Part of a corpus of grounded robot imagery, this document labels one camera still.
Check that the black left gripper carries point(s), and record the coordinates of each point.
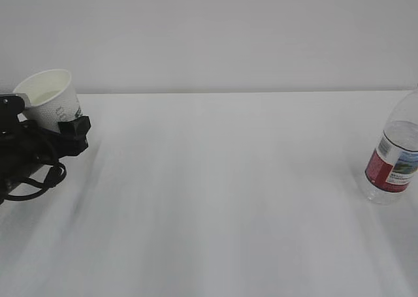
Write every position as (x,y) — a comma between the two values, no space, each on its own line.
(35,143)

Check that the white paper cup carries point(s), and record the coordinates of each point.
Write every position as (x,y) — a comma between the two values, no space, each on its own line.
(52,98)

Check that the clear plastic water bottle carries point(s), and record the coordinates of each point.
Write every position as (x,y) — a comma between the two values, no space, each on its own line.
(393,163)

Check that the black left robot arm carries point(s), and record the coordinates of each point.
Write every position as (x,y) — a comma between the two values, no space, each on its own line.
(23,180)

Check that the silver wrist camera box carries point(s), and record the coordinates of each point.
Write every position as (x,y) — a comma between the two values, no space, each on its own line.
(20,100)

